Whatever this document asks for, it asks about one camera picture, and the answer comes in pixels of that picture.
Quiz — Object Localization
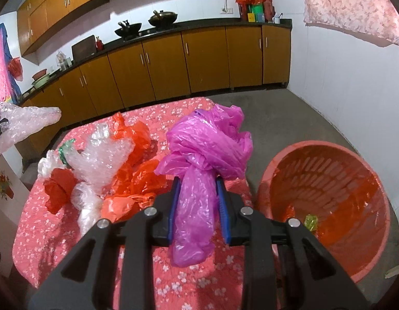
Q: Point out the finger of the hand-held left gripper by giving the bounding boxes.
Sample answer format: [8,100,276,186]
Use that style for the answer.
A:
[0,118,9,146]

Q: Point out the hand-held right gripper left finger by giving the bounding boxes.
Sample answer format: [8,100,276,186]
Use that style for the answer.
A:
[28,176,181,310]

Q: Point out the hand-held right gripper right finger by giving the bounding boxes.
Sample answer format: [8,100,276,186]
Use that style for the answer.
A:
[216,177,371,310]

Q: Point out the pinkish bubble wrap sheet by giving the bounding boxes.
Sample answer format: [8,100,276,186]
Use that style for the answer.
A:
[0,102,62,157]

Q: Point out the purple plastic bag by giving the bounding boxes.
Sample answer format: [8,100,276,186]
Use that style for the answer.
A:
[154,105,254,268]

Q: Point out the green foil wrapper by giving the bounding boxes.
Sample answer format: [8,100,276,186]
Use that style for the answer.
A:
[58,138,76,166]

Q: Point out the orange plastic basket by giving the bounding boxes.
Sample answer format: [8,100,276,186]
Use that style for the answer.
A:
[256,140,391,284]

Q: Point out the tied light orange bag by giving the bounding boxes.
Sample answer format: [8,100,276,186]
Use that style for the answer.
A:
[101,193,156,223]

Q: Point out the hanging red plastic bag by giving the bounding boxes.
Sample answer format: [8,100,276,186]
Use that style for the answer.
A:
[8,57,23,80]

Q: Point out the white plastic bag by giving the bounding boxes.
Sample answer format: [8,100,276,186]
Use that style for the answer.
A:
[37,149,63,179]

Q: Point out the stacked basins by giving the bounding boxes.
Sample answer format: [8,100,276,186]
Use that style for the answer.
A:
[32,69,55,88]

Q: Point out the pink floral tablecloth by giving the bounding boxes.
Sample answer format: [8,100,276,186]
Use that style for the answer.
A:
[12,97,281,310]

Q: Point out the small green wrapper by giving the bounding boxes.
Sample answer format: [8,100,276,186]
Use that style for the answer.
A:
[304,214,318,232]

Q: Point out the glass jar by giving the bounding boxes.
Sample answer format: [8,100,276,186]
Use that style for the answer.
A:
[56,51,70,70]

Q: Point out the clear bubble wrap bag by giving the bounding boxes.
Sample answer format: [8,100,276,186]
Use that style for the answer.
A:
[66,124,135,194]

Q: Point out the white cabinet with flower sticker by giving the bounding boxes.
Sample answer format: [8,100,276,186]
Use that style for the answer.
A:
[0,149,35,275]

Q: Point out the dark cutting board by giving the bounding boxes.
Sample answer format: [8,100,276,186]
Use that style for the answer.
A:
[72,35,97,60]

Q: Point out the wooden lower kitchen cabinets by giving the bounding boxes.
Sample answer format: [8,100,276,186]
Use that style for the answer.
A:
[20,26,292,156]

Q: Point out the dark kitchen countertop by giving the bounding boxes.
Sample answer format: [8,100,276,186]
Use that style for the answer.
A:
[20,19,292,102]

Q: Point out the black wok with lid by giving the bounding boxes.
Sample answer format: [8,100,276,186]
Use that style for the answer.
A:
[148,10,180,27]

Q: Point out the pink floral hanging cloth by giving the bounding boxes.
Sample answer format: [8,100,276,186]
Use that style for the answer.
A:
[299,0,399,47]

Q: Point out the pink wall blanket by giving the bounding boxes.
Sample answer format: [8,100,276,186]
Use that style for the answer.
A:
[0,22,21,105]

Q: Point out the wooden wall cabinets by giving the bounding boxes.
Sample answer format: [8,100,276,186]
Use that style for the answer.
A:
[17,0,100,56]

